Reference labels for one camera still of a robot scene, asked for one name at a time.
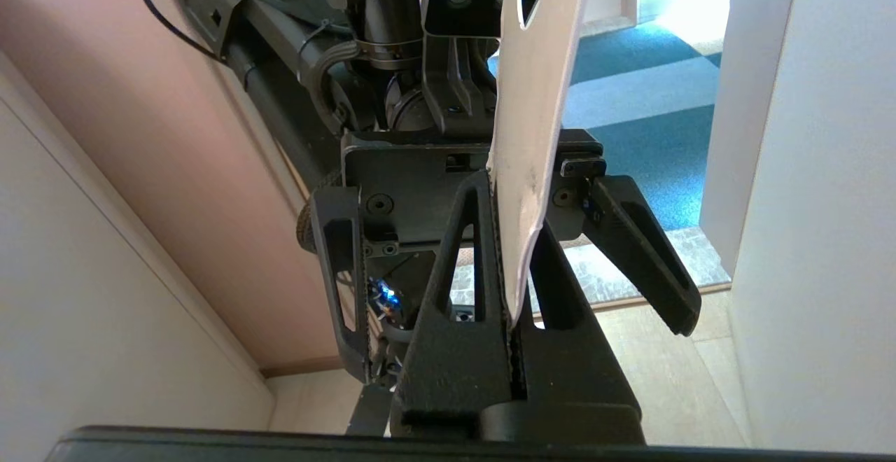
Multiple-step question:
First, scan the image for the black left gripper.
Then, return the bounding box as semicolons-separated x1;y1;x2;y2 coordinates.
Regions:
308;129;608;386

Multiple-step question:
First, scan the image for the black braided cable sleeve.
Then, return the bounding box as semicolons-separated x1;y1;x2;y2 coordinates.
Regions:
307;38;365;135

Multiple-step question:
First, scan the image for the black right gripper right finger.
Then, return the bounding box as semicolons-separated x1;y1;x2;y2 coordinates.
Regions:
483;218;645;446

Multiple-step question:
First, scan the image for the thin grey cable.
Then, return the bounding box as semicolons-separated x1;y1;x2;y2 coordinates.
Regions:
138;0;351;65

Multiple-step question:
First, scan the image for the do-not-disturb door hanger sign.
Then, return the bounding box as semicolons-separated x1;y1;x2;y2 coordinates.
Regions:
485;0;593;327

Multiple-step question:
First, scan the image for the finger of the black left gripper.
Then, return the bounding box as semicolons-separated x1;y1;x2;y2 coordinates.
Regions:
587;174;703;337

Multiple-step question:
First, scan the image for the beige door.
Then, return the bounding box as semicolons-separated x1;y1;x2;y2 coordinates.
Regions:
728;0;896;454

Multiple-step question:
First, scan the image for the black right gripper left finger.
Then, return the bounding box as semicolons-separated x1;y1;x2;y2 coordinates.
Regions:
391;170;517;440

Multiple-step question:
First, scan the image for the black braided camera cable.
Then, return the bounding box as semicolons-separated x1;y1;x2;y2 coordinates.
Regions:
296;175;344;253

